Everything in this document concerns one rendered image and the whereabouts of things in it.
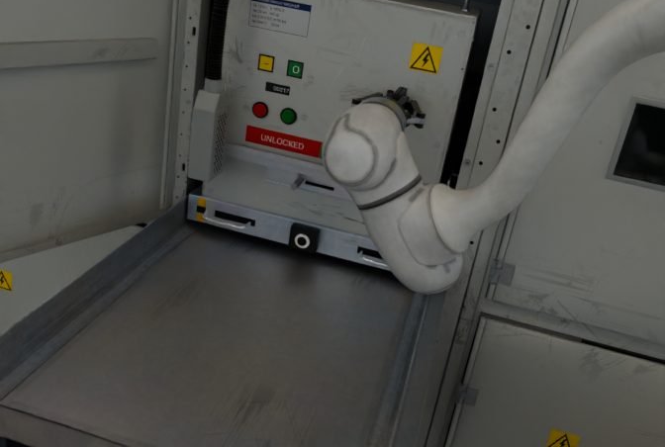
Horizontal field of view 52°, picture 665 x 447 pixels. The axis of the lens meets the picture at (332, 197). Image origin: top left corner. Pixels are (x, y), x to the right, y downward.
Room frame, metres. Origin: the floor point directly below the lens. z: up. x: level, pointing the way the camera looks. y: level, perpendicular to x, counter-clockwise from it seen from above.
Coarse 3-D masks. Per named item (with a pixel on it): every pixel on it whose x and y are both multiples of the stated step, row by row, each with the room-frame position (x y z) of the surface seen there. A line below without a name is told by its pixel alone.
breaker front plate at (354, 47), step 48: (240, 0) 1.33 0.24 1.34; (288, 0) 1.32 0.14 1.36; (336, 0) 1.30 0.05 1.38; (240, 48) 1.33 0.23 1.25; (288, 48) 1.31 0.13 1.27; (336, 48) 1.30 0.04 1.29; (384, 48) 1.28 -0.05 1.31; (240, 96) 1.33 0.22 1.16; (288, 96) 1.31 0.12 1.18; (336, 96) 1.29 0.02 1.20; (432, 96) 1.26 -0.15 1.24; (240, 144) 1.33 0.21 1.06; (432, 144) 1.26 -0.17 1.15; (240, 192) 1.33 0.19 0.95; (288, 192) 1.31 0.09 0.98; (336, 192) 1.28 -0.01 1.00
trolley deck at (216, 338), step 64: (192, 256) 1.20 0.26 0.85; (256, 256) 1.25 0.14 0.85; (320, 256) 1.30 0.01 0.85; (128, 320) 0.95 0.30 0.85; (192, 320) 0.98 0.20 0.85; (256, 320) 1.01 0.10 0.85; (320, 320) 1.05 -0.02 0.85; (384, 320) 1.08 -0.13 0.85; (64, 384) 0.77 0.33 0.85; (128, 384) 0.79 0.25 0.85; (192, 384) 0.82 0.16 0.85; (256, 384) 0.84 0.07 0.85; (320, 384) 0.87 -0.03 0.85
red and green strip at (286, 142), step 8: (248, 128) 1.32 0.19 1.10; (256, 128) 1.32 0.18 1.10; (248, 136) 1.32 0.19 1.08; (256, 136) 1.32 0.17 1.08; (264, 136) 1.32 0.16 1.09; (272, 136) 1.31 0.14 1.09; (280, 136) 1.31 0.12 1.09; (288, 136) 1.31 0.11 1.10; (296, 136) 1.31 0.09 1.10; (264, 144) 1.32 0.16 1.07; (272, 144) 1.31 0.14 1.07; (280, 144) 1.31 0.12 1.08; (288, 144) 1.31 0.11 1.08; (296, 144) 1.30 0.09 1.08; (304, 144) 1.30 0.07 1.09; (312, 144) 1.30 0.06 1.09; (320, 144) 1.30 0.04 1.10; (296, 152) 1.30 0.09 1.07; (304, 152) 1.30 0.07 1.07; (312, 152) 1.30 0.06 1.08; (320, 152) 1.30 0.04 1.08
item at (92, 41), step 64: (0, 0) 1.11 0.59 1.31; (64, 0) 1.20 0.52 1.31; (128, 0) 1.31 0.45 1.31; (0, 64) 1.09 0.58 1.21; (64, 64) 1.20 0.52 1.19; (128, 64) 1.32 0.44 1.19; (0, 128) 1.10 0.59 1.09; (64, 128) 1.20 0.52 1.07; (128, 128) 1.32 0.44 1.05; (0, 192) 1.10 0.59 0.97; (64, 192) 1.21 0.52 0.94; (128, 192) 1.33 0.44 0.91; (0, 256) 1.07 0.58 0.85
